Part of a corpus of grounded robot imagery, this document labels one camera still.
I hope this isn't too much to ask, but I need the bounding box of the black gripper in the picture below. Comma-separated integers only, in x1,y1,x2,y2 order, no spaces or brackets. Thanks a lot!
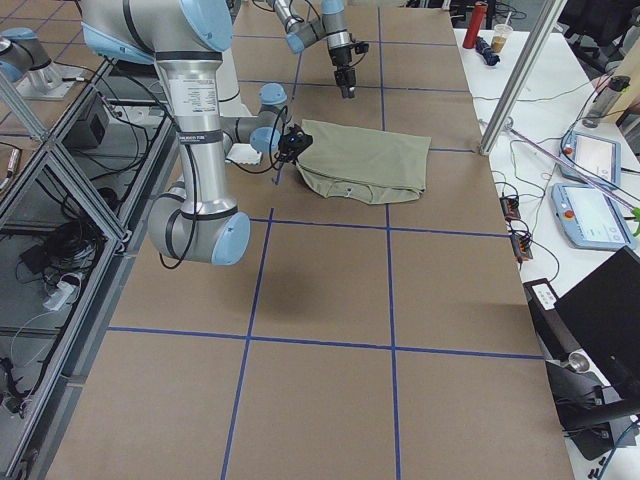
277,124,313,163
329,42,369,99

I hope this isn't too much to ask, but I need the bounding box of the olive green long-sleeve shirt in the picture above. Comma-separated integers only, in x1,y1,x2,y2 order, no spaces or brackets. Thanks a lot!
296,119,431,205

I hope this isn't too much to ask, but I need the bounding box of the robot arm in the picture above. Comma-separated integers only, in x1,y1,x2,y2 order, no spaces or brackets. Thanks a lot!
82,1,313,265
266,0,370,99

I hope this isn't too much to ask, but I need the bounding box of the red bottle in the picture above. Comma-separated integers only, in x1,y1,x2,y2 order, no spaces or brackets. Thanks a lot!
462,1,488,49

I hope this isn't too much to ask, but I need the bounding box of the folded dark blue umbrella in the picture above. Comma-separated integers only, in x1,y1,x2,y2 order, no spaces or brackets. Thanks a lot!
475,36,500,67

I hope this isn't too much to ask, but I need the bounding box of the iced coffee cup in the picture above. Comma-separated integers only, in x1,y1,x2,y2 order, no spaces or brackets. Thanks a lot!
490,23,513,54

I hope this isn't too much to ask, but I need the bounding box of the clear water bottle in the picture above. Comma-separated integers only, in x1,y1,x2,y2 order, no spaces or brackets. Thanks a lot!
582,75,631,128

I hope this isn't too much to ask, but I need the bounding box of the upper teach pendant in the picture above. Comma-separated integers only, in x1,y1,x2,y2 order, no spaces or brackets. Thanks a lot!
560,131,621,188

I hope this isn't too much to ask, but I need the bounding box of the teach pendant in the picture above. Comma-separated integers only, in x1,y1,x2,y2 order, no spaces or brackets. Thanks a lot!
551,183,637,251
560,131,621,188

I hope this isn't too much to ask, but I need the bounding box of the lower teach pendant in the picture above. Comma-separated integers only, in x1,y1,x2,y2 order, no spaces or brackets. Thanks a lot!
551,183,637,251

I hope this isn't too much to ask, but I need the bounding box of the black laptop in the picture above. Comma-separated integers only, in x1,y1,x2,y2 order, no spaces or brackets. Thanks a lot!
555,247,639,399

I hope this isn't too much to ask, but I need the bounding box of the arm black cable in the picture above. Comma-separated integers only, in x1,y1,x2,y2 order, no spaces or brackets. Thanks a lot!
229,104,296,187

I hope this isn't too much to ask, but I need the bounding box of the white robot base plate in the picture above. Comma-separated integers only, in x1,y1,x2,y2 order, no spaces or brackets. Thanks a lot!
226,143,262,166

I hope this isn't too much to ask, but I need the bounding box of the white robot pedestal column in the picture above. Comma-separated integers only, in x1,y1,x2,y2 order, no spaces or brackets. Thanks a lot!
216,48,251,117

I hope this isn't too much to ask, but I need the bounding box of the aluminium frame post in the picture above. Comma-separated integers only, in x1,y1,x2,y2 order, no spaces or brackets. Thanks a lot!
479,0,567,156

